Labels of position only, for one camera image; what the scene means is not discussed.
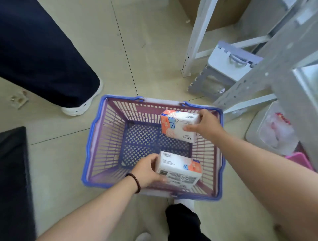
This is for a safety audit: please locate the person's right hand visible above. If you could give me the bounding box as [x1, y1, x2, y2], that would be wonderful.
[183, 109, 225, 143]

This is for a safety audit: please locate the person's left hand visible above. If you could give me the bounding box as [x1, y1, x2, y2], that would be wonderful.
[131, 153, 166, 190]

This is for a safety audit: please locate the white orange tissue pack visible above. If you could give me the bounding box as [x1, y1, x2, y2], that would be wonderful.
[160, 109, 201, 144]
[155, 151, 203, 190]

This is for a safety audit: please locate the person's left forearm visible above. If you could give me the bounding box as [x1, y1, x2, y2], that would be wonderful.
[37, 174, 140, 241]

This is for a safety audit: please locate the person's right forearm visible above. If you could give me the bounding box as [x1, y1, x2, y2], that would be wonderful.
[213, 129, 318, 241]

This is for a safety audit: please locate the person's leg in black trousers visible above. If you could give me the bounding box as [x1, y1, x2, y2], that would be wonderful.
[165, 203, 212, 241]

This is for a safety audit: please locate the purple plastic shopping basket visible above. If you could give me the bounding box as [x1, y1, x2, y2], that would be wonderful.
[81, 94, 226, 201]

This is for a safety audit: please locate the grey folding step stool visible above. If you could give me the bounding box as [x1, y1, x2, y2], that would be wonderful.
[188, 41, 264, 100]

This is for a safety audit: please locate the white plastic bin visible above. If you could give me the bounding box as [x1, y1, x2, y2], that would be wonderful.
[245, 100, 299, 156]

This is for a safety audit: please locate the pink plastic container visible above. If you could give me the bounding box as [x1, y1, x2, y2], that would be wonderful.
[285, 152, 315, 172]

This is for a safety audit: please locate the brown cardboard box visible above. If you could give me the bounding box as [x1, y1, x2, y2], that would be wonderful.
[178, 0, 252, 32]

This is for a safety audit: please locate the black box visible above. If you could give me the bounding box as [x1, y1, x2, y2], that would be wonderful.
[0, 126, 37, 241]

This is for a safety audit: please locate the paper scrap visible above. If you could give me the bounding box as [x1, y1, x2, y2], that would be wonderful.
[10, 90, 29, 110]

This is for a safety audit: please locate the dark bead bracelet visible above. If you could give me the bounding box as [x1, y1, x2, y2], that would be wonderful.
[125, 173, 141, 194]

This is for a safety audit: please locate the white metal shelf frame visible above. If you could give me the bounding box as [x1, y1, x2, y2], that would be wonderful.
[181, 0, 318, 172]

